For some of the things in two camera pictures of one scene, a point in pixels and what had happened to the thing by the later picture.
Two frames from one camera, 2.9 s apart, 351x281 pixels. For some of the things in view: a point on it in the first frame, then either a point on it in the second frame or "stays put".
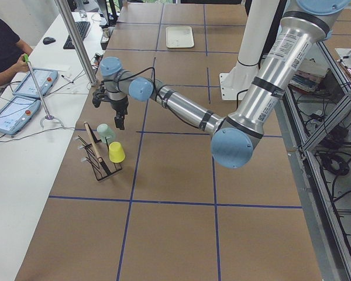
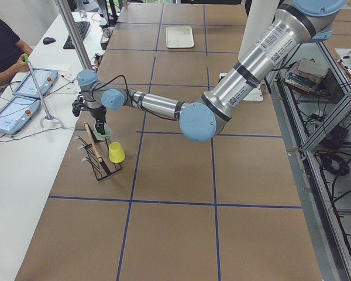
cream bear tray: (179, 37) stays put
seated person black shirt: (6, 51) stays put
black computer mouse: (48, 40) stays put
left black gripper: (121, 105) -> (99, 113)
